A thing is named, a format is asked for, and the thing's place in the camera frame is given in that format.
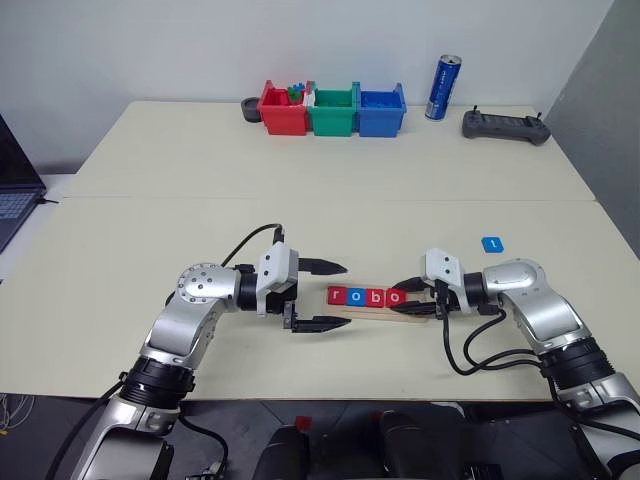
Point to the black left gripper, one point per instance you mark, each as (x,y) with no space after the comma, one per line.
(282,305)

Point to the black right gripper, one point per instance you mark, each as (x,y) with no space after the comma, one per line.
(437,297)

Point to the red letter tile o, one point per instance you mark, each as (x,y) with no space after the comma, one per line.
(395,297)

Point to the wooden letter tray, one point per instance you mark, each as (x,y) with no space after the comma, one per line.
(380,314)

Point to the red letter tile b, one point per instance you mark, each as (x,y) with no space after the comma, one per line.
(375,298)

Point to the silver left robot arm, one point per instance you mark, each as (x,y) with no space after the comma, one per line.
(175,340)

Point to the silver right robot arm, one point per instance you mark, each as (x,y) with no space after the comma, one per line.
(545,310)

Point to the red letter tile r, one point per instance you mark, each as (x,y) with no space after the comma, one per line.
(337,295)

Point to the blue letter tile o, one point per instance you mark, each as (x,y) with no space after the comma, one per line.
(355,296)

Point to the blue letter tile t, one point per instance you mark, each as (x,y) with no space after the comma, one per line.
(492,244)

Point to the small red object under table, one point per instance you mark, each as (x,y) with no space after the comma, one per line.
(304,423)

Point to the dark rounded shape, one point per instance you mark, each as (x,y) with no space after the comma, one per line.
(405,445)
(282,452)

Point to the green plastic bin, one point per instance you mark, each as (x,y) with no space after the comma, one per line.
(332,119)

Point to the blue plastic bin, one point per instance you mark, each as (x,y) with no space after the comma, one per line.
(380,119)

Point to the red plastic bin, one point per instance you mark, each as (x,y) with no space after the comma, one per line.
(282,117)

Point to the grey handheld controller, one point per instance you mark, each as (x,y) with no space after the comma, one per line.
(505,129)

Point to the black round holder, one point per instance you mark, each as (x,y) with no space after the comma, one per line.
(250,110)

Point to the white plastic piece between bins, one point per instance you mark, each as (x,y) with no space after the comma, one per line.
(309,97)

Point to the small colourful toy bricks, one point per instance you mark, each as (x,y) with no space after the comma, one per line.
(296,92)

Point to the blue drink can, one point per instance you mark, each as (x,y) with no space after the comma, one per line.
(442,90)

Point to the white side desk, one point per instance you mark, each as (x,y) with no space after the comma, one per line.
(57,185)

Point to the dark open laptop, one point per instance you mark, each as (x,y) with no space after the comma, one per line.
(12,200)

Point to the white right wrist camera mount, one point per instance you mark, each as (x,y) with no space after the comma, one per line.
(445,267)

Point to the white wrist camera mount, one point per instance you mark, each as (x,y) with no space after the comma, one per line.
(275,267)
(445,267)

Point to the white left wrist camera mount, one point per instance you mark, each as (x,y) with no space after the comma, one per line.
(275,267)

